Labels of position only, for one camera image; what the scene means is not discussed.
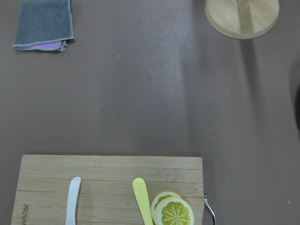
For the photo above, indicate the bamboo cutting board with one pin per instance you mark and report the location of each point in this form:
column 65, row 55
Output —
column 106, row 195

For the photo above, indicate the yellow plastic knife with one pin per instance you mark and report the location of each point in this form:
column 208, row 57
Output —
column 142, row 199

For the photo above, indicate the purple folded cloth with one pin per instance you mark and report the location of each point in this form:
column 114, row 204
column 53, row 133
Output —
column 44, row 47

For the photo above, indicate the back lemon slice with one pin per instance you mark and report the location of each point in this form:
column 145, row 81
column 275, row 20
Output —
column 159, row 198

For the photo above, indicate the grey folded cloth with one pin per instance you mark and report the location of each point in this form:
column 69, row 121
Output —
column 44, row 21

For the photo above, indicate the wooden cup tree stand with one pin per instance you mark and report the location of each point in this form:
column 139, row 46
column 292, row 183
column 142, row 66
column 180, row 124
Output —
column 242, row 19

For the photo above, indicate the white ceramic spoon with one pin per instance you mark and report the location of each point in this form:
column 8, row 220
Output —
column 73, row 193

